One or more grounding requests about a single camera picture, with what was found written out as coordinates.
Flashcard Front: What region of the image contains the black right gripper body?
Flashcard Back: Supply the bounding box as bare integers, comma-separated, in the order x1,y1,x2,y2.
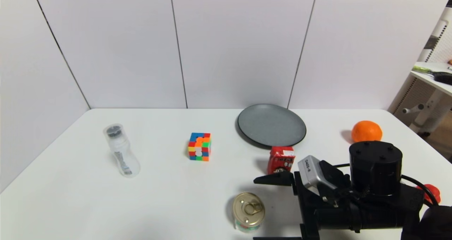
293,171,361,240

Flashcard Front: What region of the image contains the gold lid tin can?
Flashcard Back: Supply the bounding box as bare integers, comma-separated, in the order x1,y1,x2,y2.
232,192,266,232

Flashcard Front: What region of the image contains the gray round plate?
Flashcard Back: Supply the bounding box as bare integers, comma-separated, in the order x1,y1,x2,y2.
237,104,307,148

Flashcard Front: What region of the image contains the red milk carton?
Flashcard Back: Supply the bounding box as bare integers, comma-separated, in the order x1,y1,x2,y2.
267,146,296,175

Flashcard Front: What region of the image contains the multicoloured puzzle cube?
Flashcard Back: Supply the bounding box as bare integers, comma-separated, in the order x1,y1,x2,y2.
188,132,212,162

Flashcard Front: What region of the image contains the orange fruit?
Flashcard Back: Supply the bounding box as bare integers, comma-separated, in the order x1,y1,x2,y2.
351,120,383,143

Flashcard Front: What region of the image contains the small red toy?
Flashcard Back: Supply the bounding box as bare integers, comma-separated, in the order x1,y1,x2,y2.
416,184,441,204

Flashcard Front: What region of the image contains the translucent plastic bottle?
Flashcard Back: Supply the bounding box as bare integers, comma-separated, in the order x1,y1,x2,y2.
103,123,141,178

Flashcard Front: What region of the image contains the white background desk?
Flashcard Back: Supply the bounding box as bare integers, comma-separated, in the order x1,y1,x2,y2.
410,62,452,98

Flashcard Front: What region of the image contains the black brush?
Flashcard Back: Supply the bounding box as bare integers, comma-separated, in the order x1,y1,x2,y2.
432,72,452,86

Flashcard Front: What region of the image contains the white perforated panel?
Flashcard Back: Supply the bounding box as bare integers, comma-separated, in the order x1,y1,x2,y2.
417,7,452,65

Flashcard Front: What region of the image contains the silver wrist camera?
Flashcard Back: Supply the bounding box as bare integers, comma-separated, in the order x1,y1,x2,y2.
297,155,338,202

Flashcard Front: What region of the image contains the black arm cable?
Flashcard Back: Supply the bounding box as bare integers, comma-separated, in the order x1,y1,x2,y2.
400,174,439,206

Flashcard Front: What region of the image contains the white desk leg frame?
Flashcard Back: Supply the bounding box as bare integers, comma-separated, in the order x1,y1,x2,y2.
402,90,452,134

